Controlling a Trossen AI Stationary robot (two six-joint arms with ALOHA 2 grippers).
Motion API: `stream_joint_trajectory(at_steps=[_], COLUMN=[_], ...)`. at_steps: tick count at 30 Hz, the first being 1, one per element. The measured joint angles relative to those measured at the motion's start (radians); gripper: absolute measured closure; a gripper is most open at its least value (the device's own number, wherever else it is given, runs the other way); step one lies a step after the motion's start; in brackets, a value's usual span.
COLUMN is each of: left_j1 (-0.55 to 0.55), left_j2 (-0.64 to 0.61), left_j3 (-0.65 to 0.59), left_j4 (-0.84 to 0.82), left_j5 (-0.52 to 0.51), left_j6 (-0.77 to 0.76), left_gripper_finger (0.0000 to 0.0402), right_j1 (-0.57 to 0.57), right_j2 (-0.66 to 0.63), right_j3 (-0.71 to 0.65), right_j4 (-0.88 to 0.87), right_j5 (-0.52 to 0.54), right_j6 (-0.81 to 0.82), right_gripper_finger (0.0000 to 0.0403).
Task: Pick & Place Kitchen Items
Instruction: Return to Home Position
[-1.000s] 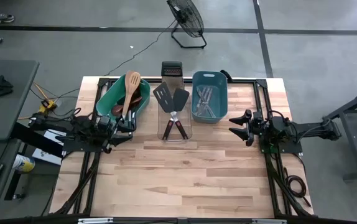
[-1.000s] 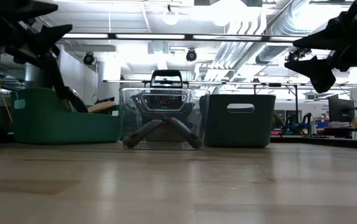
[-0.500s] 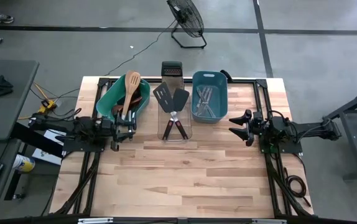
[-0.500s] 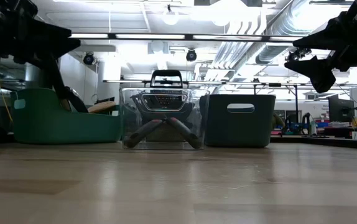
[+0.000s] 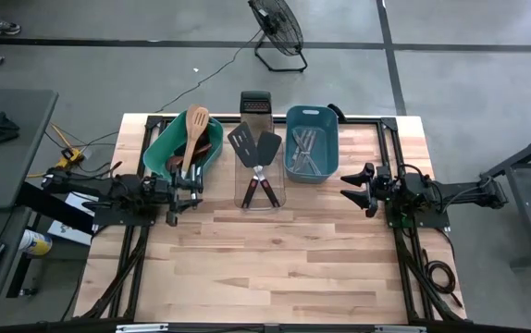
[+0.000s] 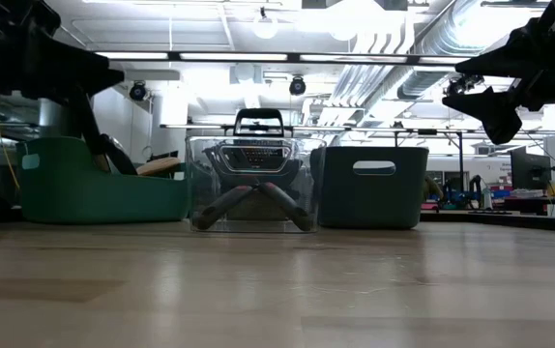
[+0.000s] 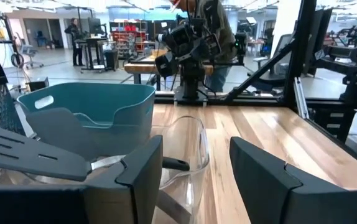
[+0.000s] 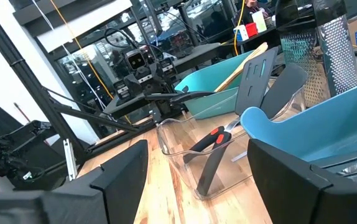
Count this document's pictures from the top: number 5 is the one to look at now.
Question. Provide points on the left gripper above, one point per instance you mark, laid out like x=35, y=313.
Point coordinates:
x=159, y=194

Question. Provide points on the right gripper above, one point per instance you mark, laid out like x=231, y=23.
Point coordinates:
x=390, y=189

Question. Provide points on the dark brown wooden spoon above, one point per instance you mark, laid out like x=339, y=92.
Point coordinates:
x=175, y=164

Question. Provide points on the green plastic bin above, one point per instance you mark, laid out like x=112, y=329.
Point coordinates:
x=161, y=148

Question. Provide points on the black plastic ladle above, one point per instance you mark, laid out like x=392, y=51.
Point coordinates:
x=203, y=143

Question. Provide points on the light wooden slotted spatula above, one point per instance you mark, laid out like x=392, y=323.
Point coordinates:
x=199, y=122

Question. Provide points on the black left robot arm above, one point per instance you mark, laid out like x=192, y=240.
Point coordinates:
x=99, y=187

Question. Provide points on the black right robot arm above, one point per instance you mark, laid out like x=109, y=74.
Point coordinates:
x=460, y=192

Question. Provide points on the blue-grey plastic bin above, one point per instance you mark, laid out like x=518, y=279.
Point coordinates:
x=328, y=148

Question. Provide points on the clear plastic container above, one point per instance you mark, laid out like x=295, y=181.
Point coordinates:
x=277, y=196

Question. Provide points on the white paper booklet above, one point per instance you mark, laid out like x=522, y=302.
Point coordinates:
x=69, y=233

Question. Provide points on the white and yellow can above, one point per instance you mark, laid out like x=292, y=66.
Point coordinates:
x=36, y=242

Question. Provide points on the grey desk surface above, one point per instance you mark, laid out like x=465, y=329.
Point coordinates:
x=20, y=162
x=2, y=305

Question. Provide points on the black floor fan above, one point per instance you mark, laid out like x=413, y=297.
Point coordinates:
x=279, y=28

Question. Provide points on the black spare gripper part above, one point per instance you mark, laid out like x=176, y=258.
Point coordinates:
x=4, y=127

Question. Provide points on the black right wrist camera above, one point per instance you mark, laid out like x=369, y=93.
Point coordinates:
x=382, y=175

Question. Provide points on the black aluminium table frame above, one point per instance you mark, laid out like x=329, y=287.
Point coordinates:
x=367, y=121

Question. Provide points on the silver metal bracket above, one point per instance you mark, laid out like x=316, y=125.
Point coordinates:
x=399, y=329
x=140, y=328

